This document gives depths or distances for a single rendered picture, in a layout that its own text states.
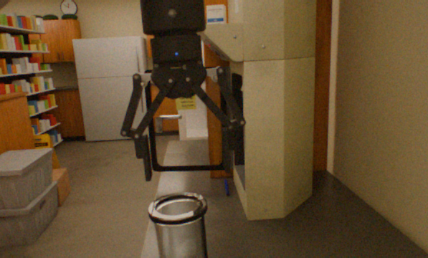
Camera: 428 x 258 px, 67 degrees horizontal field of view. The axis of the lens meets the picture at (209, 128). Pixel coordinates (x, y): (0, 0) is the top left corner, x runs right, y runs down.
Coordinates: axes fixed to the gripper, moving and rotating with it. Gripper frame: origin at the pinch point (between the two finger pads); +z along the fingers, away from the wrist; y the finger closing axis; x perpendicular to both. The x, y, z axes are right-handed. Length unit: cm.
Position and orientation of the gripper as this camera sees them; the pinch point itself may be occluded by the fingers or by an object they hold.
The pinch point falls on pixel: (187, 165)
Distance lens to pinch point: 52.9
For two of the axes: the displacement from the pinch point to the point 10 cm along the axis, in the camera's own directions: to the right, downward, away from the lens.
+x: 0.7, 2.2, -9.7
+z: 0.7, 9.7, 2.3
